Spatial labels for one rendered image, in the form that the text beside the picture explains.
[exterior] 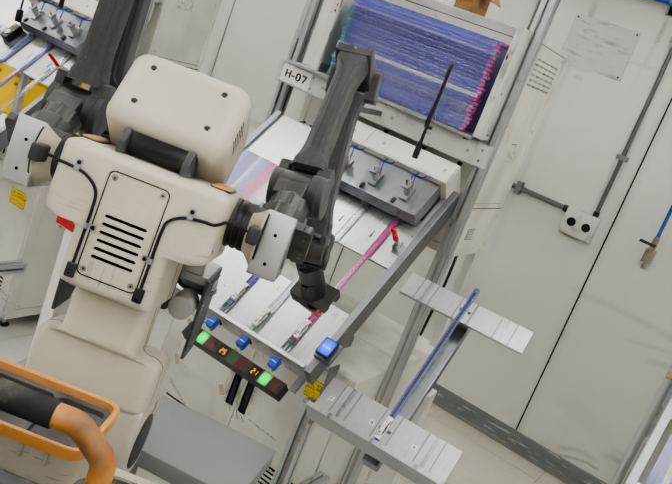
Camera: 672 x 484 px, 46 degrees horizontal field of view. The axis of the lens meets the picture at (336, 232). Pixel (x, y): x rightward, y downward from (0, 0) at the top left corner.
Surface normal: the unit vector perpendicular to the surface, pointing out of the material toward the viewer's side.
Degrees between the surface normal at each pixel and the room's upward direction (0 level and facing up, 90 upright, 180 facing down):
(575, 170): 90
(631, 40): 90
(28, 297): 90
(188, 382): 90
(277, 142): 45
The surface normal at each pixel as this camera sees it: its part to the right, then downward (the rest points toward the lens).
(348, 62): 0.01, -0.56
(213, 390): -0.50, 0.04
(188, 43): 0.79, 0.42
